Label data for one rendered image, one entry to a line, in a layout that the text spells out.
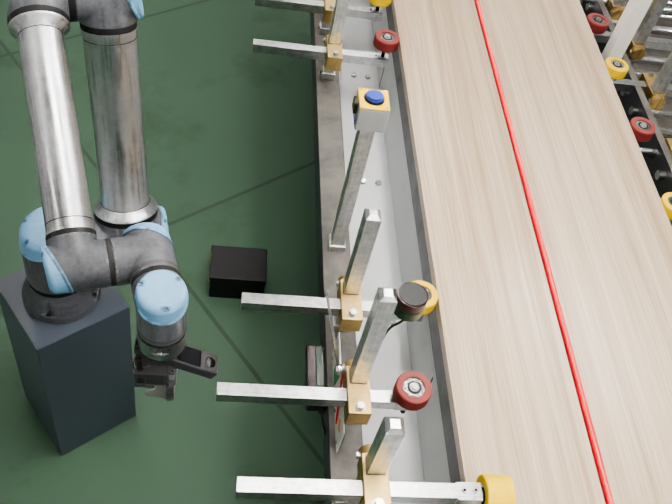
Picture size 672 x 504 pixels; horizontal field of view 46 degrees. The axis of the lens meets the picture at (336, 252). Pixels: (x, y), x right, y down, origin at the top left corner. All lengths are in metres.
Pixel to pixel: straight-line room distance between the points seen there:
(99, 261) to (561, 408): 1.01
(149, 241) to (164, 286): 0.11
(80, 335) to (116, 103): 0.64
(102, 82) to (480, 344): 1.01
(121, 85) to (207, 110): 1.81
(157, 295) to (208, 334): 1.39
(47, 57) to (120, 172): 0.35
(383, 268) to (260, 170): 1.20
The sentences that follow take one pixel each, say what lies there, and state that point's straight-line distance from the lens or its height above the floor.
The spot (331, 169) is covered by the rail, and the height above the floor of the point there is 0.70.
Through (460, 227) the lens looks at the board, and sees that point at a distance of 2.03.
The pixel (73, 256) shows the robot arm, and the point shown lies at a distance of 1.48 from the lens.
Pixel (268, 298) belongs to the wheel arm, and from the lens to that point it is 1.85.
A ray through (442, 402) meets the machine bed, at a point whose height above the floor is 0.82.
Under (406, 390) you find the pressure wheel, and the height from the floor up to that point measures 0.90.
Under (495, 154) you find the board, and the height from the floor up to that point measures 0.90.
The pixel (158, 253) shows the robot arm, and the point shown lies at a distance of 1.48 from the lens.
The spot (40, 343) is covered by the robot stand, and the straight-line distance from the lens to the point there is 2.08.
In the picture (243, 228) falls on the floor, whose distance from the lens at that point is 3.09.
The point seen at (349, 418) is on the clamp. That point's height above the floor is 0.85.
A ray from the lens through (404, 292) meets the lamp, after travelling 1.49.
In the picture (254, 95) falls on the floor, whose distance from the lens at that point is 3.67.
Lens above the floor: 2.33
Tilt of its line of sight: 49 degrees down
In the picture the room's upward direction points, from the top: 15 degrees clockwise
